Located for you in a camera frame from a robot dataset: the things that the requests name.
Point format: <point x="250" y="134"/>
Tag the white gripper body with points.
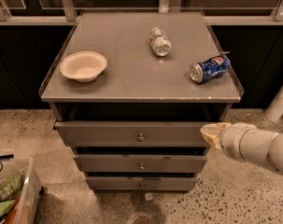
<point x="231" y="141"/>

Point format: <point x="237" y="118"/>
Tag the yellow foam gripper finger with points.
<point x="211" y="132"/>

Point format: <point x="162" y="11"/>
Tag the grey top drawer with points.
<point x="131" y="134"/>

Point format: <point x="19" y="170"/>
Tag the grey drawer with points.
<point x="103" y="183"/>
<point x="140" y="163"/>
<point x="131" y="134"/>

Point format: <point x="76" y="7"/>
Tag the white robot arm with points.
<point x="243" y="141"/>

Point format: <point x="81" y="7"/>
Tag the grey drawer cabinet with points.
<point x="138" y="85"/>

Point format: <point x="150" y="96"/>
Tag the grey bottom drawer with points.
<point x="103" y="183"/>

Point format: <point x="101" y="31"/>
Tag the grey middle drawer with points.
<point x="140" y="163"/>

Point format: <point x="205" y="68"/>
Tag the blue pepsi can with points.
<point x="210" y="69"/>

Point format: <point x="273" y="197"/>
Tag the white paper scrap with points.
<point x="148" y="196"/>

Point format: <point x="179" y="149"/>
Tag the white paper bowl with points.
<point x="84" y="66"/>

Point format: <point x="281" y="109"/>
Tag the clear plastic bin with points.
<point x="24" y="209"/>

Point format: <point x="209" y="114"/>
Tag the green snack bag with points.
<point x="10" y="186"/>
<point x="6" y="207"/>

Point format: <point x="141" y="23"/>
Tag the metal railing shelf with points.
<point x="215" y="12"/>

